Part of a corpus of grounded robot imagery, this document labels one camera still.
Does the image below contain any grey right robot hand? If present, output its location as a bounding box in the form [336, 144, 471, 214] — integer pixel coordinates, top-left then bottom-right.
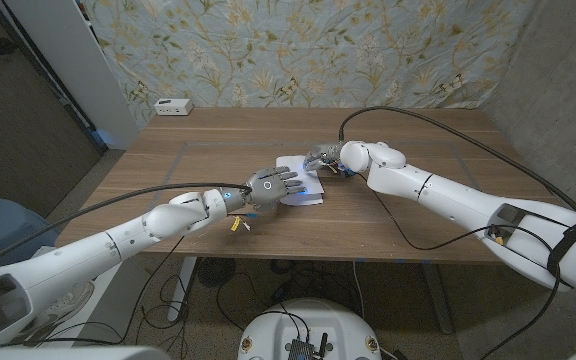
[303, 141, 349, 176]

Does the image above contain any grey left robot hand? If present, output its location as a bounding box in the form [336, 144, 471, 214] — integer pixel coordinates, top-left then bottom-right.
[225, 165, 309, 212]

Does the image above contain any white paper sheet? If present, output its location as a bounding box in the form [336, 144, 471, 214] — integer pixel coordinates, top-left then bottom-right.
[275, 154, 325, 207]

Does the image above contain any black round floor fan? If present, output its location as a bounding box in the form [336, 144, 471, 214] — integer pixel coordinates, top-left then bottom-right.
[196, 256, 237, 289]

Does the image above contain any floral printed backdrop cloth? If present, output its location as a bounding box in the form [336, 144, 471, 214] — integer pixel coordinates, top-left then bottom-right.
[80, 0, 539, 129]

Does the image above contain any white power strip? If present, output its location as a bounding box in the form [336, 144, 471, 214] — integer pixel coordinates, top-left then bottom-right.
[153, 98, 194, 117]

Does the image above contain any white table leg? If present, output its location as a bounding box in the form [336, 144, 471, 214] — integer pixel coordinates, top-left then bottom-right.
[167, 256, 198, 322]

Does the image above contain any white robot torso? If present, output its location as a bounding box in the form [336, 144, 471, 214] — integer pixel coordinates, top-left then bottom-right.
[237, 298, 383, 360]

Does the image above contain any black module on torso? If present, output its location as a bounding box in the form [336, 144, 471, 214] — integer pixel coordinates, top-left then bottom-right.
[286, 332, 330, 360]

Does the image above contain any grey table leg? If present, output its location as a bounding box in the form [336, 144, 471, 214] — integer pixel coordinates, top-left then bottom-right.
[420, 262, 455, 335]

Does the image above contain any white cabinet panel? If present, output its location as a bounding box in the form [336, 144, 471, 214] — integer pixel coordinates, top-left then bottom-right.
[2, 0, 142, 151]

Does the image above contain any grey sneaker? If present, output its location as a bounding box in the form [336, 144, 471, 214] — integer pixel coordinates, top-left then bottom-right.
[20, 281, 95, 334]

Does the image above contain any blue chair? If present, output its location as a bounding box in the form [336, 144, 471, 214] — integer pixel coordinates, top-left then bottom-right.
[0, 197, 62, 266]

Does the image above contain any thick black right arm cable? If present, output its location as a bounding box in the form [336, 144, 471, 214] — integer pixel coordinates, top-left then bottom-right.
[338, 105, 576, 351]

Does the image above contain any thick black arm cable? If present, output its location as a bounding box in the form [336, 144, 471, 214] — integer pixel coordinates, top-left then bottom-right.
[0, 182, 253, 272]
[338, 105, 576, 351]

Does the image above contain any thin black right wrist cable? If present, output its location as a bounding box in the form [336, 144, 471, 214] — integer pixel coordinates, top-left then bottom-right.
[356, 173, 562, 360]

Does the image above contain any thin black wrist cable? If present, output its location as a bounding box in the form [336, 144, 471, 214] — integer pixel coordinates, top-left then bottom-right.
[356, 173, 562, 360]
[122, 235, 187, 346]

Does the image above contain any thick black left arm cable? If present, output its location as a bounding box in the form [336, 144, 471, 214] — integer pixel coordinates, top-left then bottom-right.
[0, 182, 253, 272]

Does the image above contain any black floor cable tangle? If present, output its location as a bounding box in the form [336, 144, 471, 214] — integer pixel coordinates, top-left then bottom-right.
[132, 257, 364, 351]

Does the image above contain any white floor cable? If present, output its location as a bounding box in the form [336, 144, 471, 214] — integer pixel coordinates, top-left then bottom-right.
[351, 259, 365, 321]

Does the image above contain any thin black left wrist cable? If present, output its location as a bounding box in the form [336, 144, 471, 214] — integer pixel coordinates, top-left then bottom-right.
[122, 235, 187, 346]

